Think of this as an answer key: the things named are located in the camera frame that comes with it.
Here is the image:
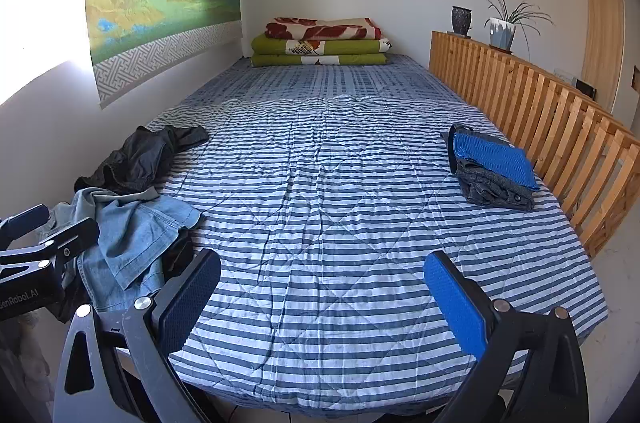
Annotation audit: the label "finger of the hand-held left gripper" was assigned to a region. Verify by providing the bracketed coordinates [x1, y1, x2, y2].
[0, 204, 52, 249]
[0, 217, 101, 275]

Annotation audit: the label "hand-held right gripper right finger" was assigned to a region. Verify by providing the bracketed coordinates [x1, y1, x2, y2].
[423, 250, 590, 423]

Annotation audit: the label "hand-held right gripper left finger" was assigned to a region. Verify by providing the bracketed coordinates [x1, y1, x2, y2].
[52, 248, 222, 423]

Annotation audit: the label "light blue denim shirt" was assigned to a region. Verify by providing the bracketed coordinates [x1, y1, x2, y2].
[40, 187, 203, 311]

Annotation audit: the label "dark navy garment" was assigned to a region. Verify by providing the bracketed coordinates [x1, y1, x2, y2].
[74, 124, 210, 196]

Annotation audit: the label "folded grey and blue clothes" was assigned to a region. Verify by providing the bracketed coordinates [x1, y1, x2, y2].
[448, 124, 538, 211]

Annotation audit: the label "bright blue folded cloth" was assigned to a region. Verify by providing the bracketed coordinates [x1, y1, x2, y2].
[452, 130, 541, 193]

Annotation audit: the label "blue white striped quilt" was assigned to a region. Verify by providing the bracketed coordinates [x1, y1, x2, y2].
[145, 96, 610, 409]

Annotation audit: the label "wooden slat railing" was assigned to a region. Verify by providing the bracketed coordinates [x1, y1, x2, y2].
[429, 30, 636, 260]

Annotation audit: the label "green folded quilt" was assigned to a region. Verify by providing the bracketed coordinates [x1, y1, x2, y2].
[251, 34, 392, 55]
[251, 52, 390, 68]

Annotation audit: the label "potted plant white pot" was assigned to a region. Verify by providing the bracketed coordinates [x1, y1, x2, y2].
[474, 0, 555, 54]

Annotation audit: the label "dark ceramic vase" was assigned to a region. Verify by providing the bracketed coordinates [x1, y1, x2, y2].
[451, 6, 473, 39]

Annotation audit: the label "red floral folded blanket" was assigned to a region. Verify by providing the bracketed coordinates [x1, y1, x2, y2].
[265, 17, 382, 41]

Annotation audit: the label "wooden wall panel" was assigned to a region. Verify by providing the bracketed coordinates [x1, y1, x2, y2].
[585, 0, 626, 114]

